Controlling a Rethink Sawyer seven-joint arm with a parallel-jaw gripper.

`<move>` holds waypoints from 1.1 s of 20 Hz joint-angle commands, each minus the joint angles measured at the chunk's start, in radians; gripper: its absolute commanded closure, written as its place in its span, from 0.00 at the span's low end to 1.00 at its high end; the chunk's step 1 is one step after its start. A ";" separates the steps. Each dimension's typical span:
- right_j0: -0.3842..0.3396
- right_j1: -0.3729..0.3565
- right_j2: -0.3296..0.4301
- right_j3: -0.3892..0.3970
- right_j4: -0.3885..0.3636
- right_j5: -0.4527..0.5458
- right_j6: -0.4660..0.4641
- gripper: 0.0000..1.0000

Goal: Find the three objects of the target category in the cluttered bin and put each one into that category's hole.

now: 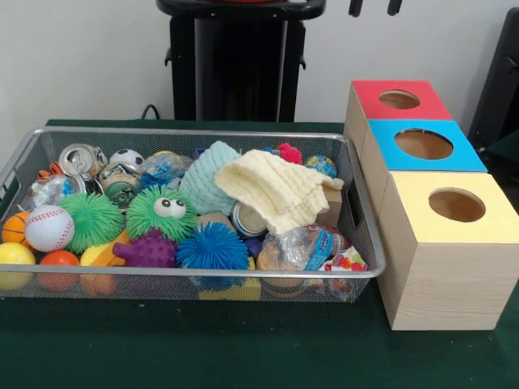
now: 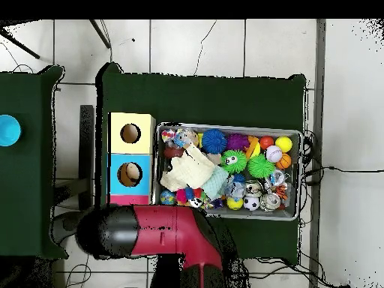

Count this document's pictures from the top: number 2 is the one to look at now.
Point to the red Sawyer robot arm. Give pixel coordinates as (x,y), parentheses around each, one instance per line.
(168,231)

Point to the mint green knitted cloth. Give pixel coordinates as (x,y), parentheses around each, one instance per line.
(215,183)

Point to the black stand leg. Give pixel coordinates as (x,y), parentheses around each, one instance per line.
(21,47)
(101,34)

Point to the blue spiky ball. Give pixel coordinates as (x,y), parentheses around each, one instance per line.
(214,141)

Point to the yellow ball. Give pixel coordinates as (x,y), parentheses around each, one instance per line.
(284,144)

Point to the clear plastic bottle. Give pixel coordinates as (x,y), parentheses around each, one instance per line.
(186,138)

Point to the pale yellow knitted cloth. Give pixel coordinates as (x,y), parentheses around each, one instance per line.
(187,171)

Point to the wooden box with three holes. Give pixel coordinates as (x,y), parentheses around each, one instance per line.
(141,162)

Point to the clear mesh bin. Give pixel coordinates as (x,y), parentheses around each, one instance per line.
(288,213)

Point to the red orange ball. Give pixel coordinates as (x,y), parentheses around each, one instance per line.
(266,142)

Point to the small orange basketball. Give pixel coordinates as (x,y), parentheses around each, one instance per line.
(284,161)

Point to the white baseball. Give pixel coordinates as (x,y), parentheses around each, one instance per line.
(274,153)

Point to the blue round bowl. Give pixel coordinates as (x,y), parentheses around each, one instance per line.
(7,130)

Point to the dark grey stand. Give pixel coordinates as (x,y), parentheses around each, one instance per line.
(87,156)

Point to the dark green side table cloth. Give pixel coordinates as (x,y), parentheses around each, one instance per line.
(30,198)

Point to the green spiky ball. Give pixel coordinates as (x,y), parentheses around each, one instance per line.
(261,167)

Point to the green fuzzy ball with eyes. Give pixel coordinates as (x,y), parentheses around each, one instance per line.
(233,162)

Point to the purple spiky ball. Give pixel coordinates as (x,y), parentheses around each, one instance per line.
(237,142)

